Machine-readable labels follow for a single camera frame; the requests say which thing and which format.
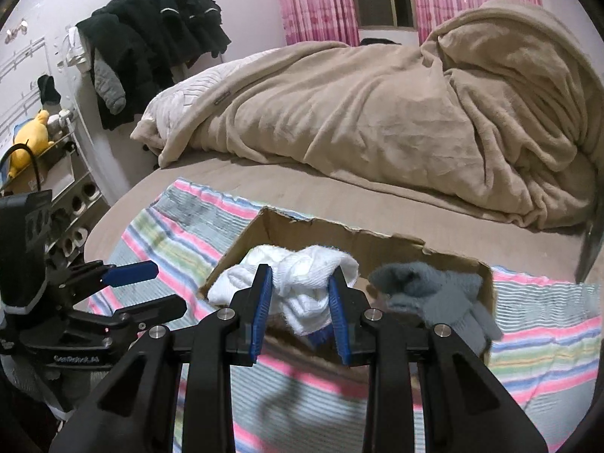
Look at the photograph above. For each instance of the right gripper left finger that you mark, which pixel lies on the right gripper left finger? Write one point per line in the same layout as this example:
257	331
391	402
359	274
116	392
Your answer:
175	382

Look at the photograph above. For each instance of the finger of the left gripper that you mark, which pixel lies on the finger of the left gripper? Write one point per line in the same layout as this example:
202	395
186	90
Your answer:
94	276
129	320

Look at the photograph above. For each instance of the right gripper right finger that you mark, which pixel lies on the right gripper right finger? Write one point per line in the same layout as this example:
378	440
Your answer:
465	407

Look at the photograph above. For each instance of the grey fluffy sock pair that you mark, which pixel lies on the grey fluffy sock pair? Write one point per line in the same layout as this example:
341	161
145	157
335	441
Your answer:
438	297

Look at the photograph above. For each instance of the white sock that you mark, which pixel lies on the white sock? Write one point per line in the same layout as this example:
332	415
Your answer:
299	283

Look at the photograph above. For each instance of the blue tissue pack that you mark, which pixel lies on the blue tissue pack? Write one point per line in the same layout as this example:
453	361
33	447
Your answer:
321	336

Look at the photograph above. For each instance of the striped colourful towel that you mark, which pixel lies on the striped colourful towel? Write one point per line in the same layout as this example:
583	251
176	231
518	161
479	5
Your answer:
548	359

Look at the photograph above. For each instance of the yellow plush toy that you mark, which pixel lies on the yellow plush toy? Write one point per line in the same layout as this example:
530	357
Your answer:
35	135

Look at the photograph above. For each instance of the brown bed sheet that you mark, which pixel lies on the brown bed sheet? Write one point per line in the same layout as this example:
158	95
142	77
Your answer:
298	188

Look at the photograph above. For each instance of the white quilted duvet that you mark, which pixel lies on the white quilted duvet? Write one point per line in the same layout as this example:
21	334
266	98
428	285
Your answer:
165	111

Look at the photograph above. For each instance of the brown cardboard box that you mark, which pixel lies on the brown cardboard box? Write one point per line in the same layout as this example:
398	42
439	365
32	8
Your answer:
370	250

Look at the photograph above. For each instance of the grey hanging garment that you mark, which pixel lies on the grey hanging garment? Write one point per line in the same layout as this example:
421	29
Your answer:
108	85

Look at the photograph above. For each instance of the white shelf unit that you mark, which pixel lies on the white shelf unit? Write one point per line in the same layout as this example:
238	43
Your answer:
28	87

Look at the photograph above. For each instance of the black hanging clothes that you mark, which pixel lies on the black hanging clothes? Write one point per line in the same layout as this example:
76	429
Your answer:
143	40

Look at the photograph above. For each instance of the beige fleece blanket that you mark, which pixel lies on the beige fleece blanket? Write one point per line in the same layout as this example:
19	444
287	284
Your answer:
498	114

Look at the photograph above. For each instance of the left pink curtain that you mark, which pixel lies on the left pink curtain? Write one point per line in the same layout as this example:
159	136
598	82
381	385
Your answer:
319	20

